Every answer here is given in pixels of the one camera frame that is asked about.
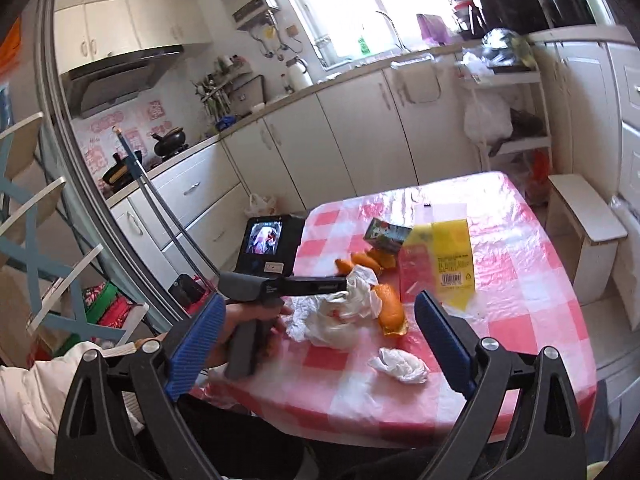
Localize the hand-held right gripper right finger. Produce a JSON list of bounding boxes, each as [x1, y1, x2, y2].
[[414, 289, 587, 480]]

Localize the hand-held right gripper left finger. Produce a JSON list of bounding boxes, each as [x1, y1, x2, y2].
[[54, 293, 227, 480]]

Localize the large white tissue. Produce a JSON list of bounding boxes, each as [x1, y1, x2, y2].
[[287, 265, 382, 347]]

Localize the small white tissue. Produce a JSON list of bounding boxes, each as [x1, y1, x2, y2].
[[368, 347, 431, 385]]

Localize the large orange peel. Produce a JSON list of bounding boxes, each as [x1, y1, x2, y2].
[[372, 284, 409, 336]]

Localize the person's left forearm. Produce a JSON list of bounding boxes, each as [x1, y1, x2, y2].
[[0, 340, 151, 476]]

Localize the person's left hand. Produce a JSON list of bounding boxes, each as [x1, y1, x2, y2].
[[205, 304, 296, 368]]

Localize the red white checked tablecloth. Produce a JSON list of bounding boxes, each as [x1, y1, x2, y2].
[[192, 171, 598, 448]]

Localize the yellow pink packaging bag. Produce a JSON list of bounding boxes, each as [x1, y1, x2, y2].
[[399, 220, 476, 306]]

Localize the red green printed box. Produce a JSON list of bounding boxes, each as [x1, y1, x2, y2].
[[82, 282, 151, 331]]

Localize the floral waste basket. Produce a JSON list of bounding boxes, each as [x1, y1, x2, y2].
[[244, 192, 278, 216]]

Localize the green juice carton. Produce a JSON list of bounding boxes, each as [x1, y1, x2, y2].
[[363, 217, 413, 256]]

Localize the clear plastic packet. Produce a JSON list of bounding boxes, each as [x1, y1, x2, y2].
[[411, 197, 470, 227]]

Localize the grey metal pole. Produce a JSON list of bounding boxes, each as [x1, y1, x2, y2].
[[135, 160, 213, 286]]

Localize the white base cabinets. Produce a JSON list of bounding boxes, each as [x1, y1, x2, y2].
[[105, 42, 483, 281]]

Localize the blue folding rack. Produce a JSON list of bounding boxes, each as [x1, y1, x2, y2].
[[0, 112, 108, 341]]

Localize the black yellow pan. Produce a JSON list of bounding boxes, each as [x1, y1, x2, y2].
[[101, 152, 143, 188]]

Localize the black clay pot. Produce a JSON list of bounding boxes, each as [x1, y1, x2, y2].
[[151, 128, 190, 158]]

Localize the white wooden stool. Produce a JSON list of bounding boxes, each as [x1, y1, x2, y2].
[[545, 174, 628, 306]]

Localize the red plastic bag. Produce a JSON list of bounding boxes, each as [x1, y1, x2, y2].
[[520, 152, 551, 196]]

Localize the white thermos jug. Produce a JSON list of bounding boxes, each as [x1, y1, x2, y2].
[[285, 56, 314, 91]]

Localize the pink printed backsplash sticker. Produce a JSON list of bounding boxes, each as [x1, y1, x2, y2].
[[75, 100, 168, 181]]

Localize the white plastic bag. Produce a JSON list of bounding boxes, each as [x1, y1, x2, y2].
[[464, 94, 515, 142]]

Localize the black wok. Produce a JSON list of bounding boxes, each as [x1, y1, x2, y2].
[[487, 110, 548, 158]]

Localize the white hanging door bin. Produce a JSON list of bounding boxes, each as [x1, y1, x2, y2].
[[390, 52, 443, 106]]

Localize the white kitchen trolley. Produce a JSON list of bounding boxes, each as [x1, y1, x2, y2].
[[460, 67, 553, 196]]

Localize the clear plastic bag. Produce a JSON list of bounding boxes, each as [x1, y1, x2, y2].
[[460, 50, 496, 83]]

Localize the black range hood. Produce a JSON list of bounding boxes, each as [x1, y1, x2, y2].
[[60, 45, 185, 120]]

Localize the metal sink faucet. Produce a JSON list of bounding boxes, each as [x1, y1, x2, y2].
[[375, 10, 408, 53]]

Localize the kitchen window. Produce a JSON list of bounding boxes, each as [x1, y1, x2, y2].
[[272, 0, 453, 68]]

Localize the black bag of vegetables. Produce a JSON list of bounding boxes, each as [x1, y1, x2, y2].
[[480, 27, 538, 71]]

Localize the white upper cabinets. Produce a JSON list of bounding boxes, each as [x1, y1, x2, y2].
[[52, 0, 211, 63]]

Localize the stacked food containers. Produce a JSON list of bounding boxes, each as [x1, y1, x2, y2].
[[452, 0, 481, 36]]

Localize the black air fryer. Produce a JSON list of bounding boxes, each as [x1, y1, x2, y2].
[[470, 0, 548, 38]]

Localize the black rice cooker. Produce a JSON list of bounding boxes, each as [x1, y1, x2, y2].
[[542, 0, 596, 28]]

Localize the wall utensil rack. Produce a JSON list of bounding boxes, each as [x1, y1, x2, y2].
[[194, 67, 253, 121]]

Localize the wire sink caddy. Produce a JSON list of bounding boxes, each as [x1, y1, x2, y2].
[[312, 35, 341, 68]]

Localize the metal sliding door frame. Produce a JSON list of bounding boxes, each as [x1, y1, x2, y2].
[[37, 0, 168, 341]]

